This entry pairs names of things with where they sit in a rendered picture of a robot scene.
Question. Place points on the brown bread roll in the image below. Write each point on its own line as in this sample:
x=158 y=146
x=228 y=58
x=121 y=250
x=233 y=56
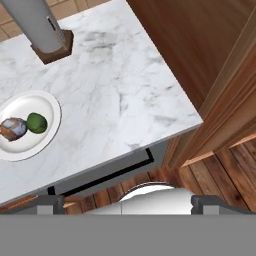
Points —
x=13 y=129

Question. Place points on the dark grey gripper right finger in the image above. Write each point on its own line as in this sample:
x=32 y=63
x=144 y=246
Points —
x=206 y=204

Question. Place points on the wooden tall cabinet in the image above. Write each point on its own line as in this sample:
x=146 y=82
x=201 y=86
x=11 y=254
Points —
x=200 y=50

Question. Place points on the grey drawer front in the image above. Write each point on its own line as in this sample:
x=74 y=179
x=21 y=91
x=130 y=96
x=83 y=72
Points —
x=133 y=171

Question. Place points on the white round plate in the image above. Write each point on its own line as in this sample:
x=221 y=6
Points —
x=43 y=106

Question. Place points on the white round object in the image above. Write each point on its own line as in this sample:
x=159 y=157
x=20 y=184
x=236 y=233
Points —
x=156 y=200

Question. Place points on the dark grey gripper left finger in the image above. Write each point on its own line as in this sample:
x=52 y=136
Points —
x=50 y=204

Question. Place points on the grey cylinder on wooden base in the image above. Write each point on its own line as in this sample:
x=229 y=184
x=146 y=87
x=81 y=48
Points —
x=36 y=23

